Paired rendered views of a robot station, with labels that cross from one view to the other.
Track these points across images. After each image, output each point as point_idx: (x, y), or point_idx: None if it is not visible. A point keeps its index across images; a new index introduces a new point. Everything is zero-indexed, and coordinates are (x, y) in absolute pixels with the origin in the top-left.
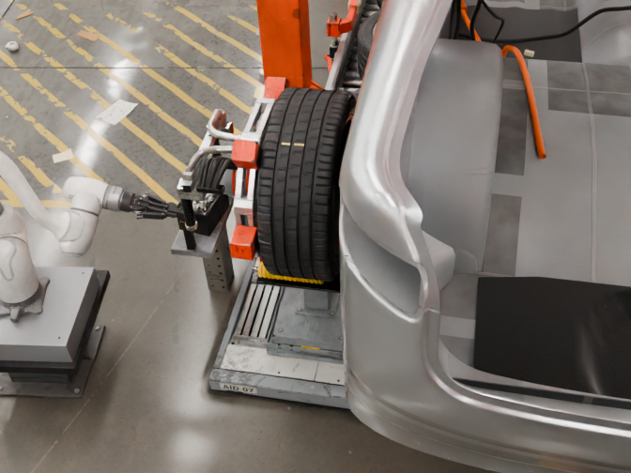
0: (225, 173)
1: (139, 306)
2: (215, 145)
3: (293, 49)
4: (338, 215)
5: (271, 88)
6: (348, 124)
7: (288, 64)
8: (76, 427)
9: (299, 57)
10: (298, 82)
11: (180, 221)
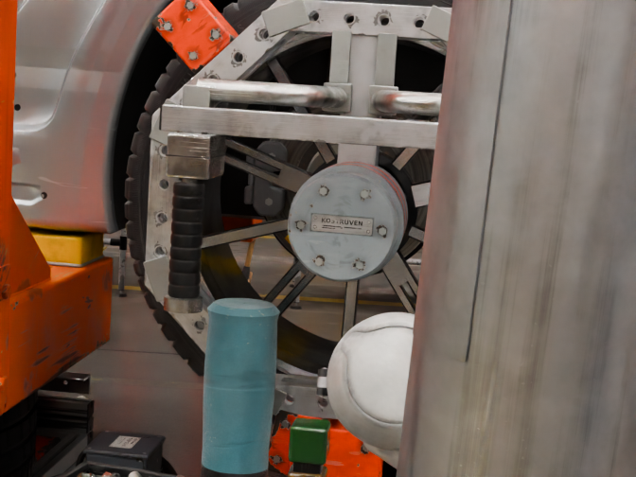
0: (383, 183)
1: None
2: (380, 91)
3: (9, 8)
4: (301, 334)
5: (214, 11)
6: (244, 108)
7: (2, 59)
8: None
9: (14, 36)
10: (8, 116)
11: (323, 475)
